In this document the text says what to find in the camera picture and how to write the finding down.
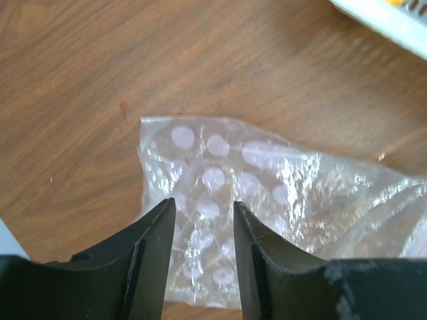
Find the clear zip top bag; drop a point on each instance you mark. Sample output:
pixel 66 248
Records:
pixel 329 206

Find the white perforated plastic basket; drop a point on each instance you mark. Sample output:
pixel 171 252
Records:
pixel 405 25

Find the yellow fake banana bunch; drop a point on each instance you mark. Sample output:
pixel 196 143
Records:
pixel 396 3

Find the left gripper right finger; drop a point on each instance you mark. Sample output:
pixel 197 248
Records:
pixel 278 280

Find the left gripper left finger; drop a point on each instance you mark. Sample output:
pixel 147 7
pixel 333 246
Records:
pixel 122 277

